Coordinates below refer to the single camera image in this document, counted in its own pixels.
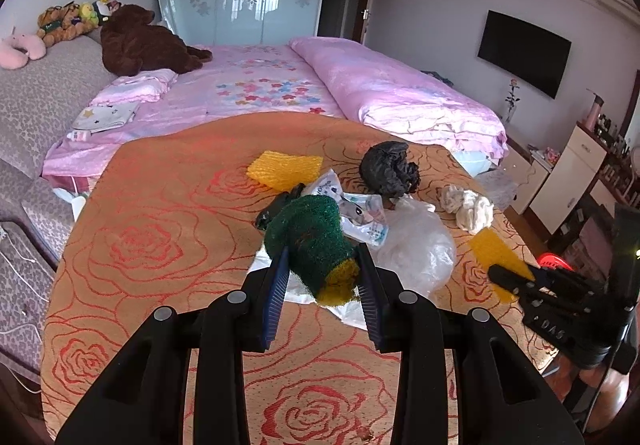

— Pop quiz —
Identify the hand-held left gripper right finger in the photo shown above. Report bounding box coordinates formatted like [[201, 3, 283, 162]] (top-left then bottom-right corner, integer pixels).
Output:
[[356, 245, 586, 445]]

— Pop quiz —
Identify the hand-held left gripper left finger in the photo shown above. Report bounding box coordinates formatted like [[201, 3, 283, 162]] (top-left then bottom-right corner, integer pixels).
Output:
[[55, 245, 292, 445]]

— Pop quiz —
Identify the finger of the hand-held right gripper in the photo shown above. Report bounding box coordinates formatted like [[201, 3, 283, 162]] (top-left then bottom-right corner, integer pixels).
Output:
[[534, 268, 606, 297], [487, 264, 539, 296]]

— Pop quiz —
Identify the red plastic basket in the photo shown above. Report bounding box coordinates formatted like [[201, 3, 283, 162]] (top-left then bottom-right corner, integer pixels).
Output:
[[540, 251, 570, 272]]

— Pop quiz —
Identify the small yellow foam net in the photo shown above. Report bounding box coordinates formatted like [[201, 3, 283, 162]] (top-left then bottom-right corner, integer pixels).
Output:
[[470, 229, 533, 303]]

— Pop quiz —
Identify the green yellow scouring sponge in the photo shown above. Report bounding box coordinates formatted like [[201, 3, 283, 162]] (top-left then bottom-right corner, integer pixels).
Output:
[[263, 195, 361, 308]]

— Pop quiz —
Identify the translucent white plastic bag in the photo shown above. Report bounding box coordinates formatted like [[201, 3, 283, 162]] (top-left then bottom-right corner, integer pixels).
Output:
[[372, 197, 456, 301]]

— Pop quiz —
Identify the white tissue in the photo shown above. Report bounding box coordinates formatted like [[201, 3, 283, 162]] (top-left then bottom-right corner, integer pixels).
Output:
[[440, 185, 495, 233]]

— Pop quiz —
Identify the large yellow foam net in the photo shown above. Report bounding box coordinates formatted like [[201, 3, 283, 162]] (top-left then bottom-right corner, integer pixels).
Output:
[[247, 151, 323, 193]]

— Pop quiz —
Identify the white paper sheet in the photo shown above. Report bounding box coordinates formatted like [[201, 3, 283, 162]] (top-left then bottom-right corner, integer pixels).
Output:
[[247, 250, 371, 331]]

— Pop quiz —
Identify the white blue printed wrapper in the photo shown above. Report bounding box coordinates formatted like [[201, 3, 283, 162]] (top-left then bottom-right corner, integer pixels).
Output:
[[302, 169, 343, 200], [340, 192, 391, 246]]

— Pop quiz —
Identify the beige drawer cabinet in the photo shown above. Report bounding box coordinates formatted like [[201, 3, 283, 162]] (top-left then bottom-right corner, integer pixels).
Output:
[[527, 122, 608, 236]]

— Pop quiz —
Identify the low white cabinet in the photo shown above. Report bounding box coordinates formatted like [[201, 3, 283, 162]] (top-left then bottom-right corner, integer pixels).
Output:
[[492, 125, 556, 216]]

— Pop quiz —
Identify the light blue mattress pad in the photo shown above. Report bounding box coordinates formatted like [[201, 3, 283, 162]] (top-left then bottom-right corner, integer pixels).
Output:
[[452, 150, 493, 176]]

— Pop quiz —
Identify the black plastic bag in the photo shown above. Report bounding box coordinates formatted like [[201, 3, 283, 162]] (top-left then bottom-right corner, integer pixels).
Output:
[[359, 141, 422, 198]]

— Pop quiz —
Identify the orange rose patterned blanket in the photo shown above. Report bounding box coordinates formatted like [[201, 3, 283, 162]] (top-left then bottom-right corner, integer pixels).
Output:
[[40, 111, 566, 445]]

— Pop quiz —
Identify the row of small bottles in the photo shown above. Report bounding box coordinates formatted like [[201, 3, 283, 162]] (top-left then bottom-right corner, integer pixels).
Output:
[[597, 110, 640, 206]]

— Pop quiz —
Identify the pink thermos bottle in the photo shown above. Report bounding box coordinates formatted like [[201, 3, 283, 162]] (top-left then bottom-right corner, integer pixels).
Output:
[[585, 92, 606, 133]]

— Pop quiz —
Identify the rose in vase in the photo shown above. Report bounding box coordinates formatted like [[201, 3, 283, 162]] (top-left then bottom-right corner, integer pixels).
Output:
[[504, 79, 521, 126]]

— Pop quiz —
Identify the pink quilt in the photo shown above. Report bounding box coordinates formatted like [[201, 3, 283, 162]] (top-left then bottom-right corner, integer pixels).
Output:
[[289, 37, 508, 160]]

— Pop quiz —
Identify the pink floral bed sheet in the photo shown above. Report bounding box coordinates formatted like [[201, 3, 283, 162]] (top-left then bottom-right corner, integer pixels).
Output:
[[42, 44, 351, 180]]

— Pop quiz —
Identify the star print cloth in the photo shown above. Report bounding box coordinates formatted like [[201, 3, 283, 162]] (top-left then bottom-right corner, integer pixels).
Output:
[[71, 102, 141, 133]]

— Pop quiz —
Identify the pink pillow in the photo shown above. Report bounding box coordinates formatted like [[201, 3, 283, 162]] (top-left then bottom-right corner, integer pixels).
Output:
[[90, 69, 178, 106]]

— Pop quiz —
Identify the large brown teddy bear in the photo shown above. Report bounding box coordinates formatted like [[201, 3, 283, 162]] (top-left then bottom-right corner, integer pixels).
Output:
[[100, 4, 213, 77]]

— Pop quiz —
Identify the white green plush toy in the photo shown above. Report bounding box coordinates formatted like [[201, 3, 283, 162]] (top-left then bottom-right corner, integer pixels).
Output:
[[95, 0, 121, 23]]

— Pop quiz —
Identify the pink plush toy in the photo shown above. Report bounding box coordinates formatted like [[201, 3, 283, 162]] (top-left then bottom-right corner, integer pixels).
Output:
[[0, 32, 47, 70]]

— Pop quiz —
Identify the black wall television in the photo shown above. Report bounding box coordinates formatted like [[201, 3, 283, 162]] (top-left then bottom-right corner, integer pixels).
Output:
[[477, 10, 572, 100]]

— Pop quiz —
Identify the grey padded bed frame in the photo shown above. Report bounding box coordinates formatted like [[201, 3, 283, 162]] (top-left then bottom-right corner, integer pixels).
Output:
[[0, 32, 116, 376]]

